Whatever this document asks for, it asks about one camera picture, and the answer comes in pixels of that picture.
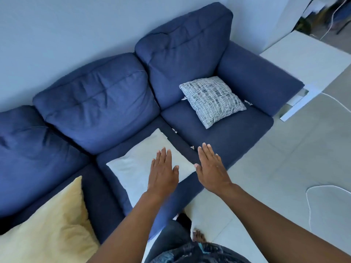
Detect person's right hand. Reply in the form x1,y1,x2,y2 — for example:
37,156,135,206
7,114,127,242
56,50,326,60
194,142,233,197

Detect person's left hand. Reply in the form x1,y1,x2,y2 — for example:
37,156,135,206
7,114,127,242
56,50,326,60
147,147,180,201

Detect person's left forearm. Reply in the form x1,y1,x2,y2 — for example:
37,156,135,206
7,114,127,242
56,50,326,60
87,191,165,263

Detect blue fabric sofa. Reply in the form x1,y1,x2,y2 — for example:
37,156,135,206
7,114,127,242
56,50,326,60
0,2,305,244

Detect person's bare foot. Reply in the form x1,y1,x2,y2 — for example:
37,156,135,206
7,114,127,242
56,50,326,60
193,229,207,243

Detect plain white pillow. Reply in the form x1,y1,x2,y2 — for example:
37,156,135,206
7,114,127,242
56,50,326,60
106,128,196,208

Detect person's blue jeans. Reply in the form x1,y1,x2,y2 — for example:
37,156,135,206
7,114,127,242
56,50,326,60
144,213,193,263

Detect white cable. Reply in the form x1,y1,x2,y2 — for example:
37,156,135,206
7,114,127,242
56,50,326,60
305,185,351,232
309,0,349,41
320,92,351,113

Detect grey white patterned pillow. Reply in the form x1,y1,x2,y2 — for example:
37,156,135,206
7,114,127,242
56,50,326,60
179,76,247,129

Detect blue chair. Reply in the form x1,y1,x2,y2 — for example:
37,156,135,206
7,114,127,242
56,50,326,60
328,0,351,34

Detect pale yellow pillow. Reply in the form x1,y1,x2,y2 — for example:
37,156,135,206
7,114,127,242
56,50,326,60
0,176,100,263

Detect person's patterned dark shirt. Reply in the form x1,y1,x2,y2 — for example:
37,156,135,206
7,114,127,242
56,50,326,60
150,242,251,263

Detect white table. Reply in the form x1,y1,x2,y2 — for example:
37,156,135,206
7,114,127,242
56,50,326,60
259,31,351,122

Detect blue sofa back cushion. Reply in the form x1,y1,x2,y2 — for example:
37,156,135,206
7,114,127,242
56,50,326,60
135,2,233,110
32,53,160,155
0,105,91,218

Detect person's right forearm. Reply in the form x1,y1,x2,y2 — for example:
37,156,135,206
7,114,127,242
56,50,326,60
219,183,351,263

